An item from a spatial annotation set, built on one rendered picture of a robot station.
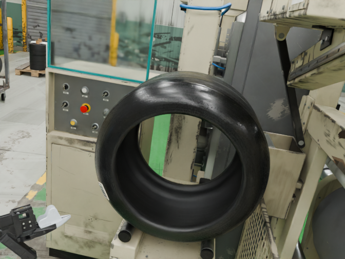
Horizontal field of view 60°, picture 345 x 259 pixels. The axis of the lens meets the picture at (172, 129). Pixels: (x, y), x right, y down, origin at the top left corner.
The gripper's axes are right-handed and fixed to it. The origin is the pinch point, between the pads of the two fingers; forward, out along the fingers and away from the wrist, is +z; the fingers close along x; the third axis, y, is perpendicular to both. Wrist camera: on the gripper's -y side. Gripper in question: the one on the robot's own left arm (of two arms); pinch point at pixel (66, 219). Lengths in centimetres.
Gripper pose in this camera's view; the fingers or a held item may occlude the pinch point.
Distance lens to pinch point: 100.9
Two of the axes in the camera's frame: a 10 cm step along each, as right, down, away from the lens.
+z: 8.4, -2.0, 5.0
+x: -5.1, -0.3, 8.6
